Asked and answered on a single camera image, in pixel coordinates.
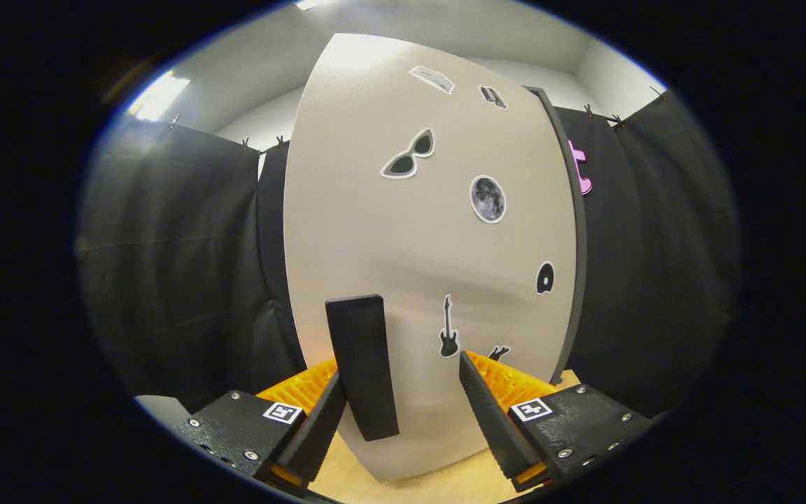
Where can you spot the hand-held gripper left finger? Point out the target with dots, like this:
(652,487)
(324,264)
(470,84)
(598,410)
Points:
(315,434)

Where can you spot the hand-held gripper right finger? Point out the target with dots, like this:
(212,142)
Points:
(490,420)

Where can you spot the dark grey shoe cabinet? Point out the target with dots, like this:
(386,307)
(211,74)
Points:
(581,238)

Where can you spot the beige shoe cabinet door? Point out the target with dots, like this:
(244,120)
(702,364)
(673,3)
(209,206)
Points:
(375,210)

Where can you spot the black backdrop cloth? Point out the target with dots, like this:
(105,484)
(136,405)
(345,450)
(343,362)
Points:
(655,280)

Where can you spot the narrow ceiling light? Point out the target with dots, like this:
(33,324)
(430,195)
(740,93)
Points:
(161,94)

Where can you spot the long ceiling light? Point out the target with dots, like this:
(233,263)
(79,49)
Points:
(308,3)

